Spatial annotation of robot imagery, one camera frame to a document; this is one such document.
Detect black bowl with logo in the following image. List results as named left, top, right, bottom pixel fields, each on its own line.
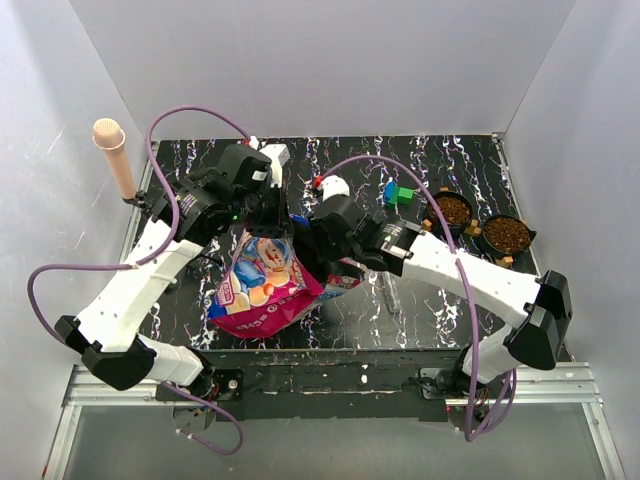
left=422, top=187, right=481, bottom=238

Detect pink microphone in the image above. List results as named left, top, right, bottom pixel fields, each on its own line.
left=93, top=118, right=137, bottom=200

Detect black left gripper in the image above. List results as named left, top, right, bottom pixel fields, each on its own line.
left=233, top=179, right=296, bottom=239

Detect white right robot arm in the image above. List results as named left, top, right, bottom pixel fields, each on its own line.
left=291, top=215, right=572, bottom=398

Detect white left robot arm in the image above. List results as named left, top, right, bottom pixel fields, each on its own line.
left=55, top=166, right=292, bottom=400

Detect blue green toy blocks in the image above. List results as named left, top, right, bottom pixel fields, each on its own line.
left=383, top=181, right=415, bottom=208

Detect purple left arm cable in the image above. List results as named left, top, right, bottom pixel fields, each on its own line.
left=27, top=104, right=256, bottom=456

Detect pink pet food bag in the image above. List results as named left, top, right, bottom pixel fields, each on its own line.
left=207, top=215, right=365, bottom=339

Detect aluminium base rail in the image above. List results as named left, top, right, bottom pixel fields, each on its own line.
left=43, top=364, right=626, bottom=479

